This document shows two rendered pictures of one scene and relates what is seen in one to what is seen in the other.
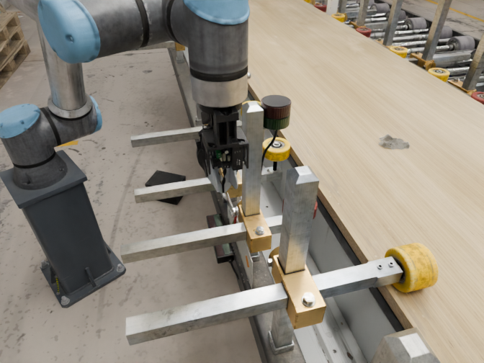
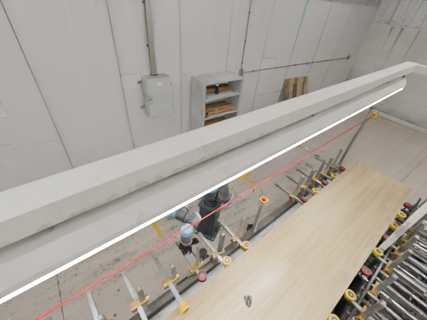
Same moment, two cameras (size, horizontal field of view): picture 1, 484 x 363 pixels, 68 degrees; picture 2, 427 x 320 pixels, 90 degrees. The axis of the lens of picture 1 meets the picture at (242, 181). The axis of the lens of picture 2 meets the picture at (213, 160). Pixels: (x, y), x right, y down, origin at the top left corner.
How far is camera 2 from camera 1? 154 cm
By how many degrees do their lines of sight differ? 48
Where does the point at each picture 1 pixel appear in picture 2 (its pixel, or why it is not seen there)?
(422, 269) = (180, 308)
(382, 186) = (220, 299)
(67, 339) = not seen: hidden behind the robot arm
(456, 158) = not seen: outside the picture
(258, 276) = (192, 278)
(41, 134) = (212, 196)
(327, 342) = not seen: hidden behind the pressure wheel
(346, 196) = (210, 288)
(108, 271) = (210, 236)
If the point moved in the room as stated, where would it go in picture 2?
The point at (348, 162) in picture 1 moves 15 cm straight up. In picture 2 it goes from (228, 286) to (230, 277)
